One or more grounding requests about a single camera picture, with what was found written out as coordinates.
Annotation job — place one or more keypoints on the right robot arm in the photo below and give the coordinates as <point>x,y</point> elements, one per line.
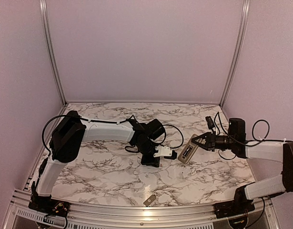
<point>235,140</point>

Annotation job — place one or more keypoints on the grey battery cover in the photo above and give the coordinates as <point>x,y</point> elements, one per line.
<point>149,200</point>

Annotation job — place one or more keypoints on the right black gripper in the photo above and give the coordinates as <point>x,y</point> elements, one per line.
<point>209,137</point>

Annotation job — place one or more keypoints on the left aluminium frame post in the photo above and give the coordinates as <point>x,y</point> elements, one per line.
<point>50,49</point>

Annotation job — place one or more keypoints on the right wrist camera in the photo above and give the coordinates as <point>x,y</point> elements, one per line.
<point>210,122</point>

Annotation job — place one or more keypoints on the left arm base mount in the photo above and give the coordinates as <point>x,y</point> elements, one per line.
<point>49,206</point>

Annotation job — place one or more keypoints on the grey remote control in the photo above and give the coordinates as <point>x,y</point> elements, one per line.
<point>188,151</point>

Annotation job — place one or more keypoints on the right aluminium frame post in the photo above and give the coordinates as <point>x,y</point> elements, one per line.
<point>237,51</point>

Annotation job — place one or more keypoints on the front aluminium rail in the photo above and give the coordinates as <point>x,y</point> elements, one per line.
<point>92,216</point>

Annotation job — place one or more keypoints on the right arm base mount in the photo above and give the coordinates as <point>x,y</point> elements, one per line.
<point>233,208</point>

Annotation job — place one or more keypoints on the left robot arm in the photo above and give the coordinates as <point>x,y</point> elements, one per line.
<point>73,130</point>

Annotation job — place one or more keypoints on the aluminium frame post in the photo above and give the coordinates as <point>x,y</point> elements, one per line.
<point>50,49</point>
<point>237,51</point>

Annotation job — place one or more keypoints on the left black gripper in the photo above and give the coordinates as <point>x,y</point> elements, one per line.
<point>145,161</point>

